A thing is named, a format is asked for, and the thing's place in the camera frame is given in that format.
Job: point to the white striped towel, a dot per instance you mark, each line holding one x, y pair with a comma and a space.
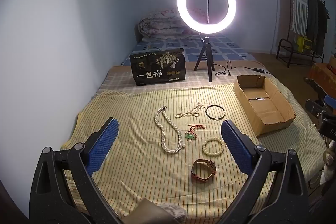
299, 8

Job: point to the pink plaid blanket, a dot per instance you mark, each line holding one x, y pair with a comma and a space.
118, 77

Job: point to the cardboard box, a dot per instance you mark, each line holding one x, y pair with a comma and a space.
273, 111

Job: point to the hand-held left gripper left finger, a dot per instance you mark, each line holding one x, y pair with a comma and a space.
105, 140

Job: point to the beige fuzzy cloth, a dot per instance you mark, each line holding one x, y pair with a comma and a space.
147, 213

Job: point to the folded floral quilt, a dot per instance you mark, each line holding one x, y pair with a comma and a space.
162, 27

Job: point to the black clothes rack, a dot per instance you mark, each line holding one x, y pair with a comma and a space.
284, 52

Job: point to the phone holder clamp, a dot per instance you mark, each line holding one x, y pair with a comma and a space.
209, 3

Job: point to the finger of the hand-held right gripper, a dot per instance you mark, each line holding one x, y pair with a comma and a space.
316, 108
330, 101

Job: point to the black snack bag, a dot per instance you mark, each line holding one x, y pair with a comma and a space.
157, 66

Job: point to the yellow striped cloth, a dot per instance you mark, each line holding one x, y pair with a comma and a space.
131, 161

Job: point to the dark hanging clothes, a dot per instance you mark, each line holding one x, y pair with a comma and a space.
316, 24

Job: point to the blue patterned bed sheet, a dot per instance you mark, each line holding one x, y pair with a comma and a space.
228, 49

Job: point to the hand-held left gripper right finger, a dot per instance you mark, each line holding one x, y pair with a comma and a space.
235, 145

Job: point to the dark bangle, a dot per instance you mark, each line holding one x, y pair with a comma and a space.
206, 112

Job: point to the reddish brown box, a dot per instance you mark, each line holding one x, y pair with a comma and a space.
321, 74

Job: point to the yellow box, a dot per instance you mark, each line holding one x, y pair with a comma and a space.
304, 44

